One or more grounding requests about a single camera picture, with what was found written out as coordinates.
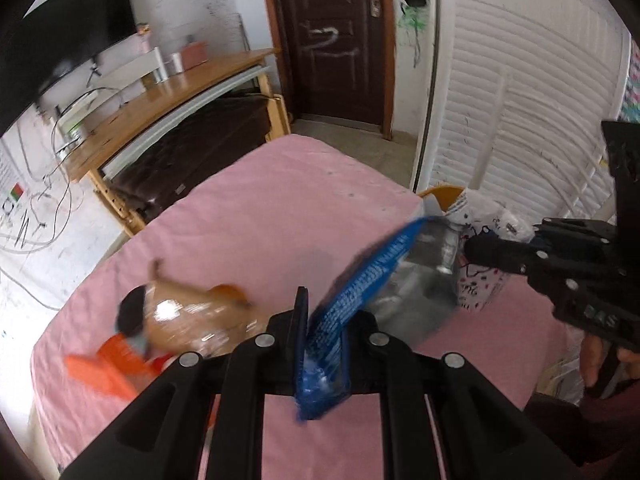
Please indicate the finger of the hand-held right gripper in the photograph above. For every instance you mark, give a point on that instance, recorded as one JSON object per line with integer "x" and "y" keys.
{"x": 500, "y": 255}
{"x": 570, "y": 227}

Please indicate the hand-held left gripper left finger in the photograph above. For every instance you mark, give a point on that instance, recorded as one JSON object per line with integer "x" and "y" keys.
{"x": 301, "y": 340}

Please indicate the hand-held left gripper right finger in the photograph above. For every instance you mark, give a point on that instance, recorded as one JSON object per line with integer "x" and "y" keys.
{"x": 382, "y": 360}

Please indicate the white printed plastic bag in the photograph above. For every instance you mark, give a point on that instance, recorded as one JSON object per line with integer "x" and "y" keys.
{"x": 475, "y": 290}

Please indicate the blue snack packet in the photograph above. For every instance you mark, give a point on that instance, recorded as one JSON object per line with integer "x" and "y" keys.
{"x": 350, "y": 300}

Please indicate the yellow plastic bin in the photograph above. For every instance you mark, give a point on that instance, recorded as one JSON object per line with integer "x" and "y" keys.
{"x": 445, "y": 195}

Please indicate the brown snack packet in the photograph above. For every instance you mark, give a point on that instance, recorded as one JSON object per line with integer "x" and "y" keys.
{"x": 190, "y": 320}

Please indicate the orange snack packet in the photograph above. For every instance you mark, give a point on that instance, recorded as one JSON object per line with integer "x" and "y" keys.
{"x": 100, "y": 370}

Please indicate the person's right forearm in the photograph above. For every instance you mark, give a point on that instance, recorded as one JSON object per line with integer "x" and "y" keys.
{"x": 590, "y": 430}

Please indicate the person's right hand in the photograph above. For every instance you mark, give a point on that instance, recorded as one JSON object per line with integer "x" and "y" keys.
{"x": 590, "y": 360}

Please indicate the pink bed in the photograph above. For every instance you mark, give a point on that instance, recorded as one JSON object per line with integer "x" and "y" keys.
{"x": 280, "y": 210}

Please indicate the white louvered wardrobe door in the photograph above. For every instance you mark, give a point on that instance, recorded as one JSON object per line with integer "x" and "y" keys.
{"x": 525, "y": 85}

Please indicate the colourful printed cloth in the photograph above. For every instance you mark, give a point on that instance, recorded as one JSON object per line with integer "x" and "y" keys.
{"x": 634, "y": 80}

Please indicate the dark brown cabinet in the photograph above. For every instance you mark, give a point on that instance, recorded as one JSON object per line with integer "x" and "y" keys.
{"x": 200, "y": 145}

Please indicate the dark brown door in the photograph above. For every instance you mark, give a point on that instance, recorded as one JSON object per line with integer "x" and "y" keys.
{"x": 325, "y": 85}

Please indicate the wooden desk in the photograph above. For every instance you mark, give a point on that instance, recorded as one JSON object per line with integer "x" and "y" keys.
{"x": 165, "y": 95}

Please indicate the white cup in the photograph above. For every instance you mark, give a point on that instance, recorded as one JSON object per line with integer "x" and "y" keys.
{"x": 175, "y": 64}

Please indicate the pink box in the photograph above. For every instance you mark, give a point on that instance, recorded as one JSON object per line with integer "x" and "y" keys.
{"x": 194, "y": 54}

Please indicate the white desk shelf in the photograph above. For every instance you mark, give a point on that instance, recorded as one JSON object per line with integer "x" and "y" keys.
{"x": 125, "y": 67}

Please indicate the black television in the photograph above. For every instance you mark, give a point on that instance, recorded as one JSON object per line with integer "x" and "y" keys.
{"x": 75, "y": 25}

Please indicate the white metal bed frame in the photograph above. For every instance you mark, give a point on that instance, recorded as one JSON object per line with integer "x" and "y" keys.
{"x": 597, "y": 190}

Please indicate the red green wall sticker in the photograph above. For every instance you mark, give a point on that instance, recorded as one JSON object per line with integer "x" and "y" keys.
{"x": 16, "y": 192}

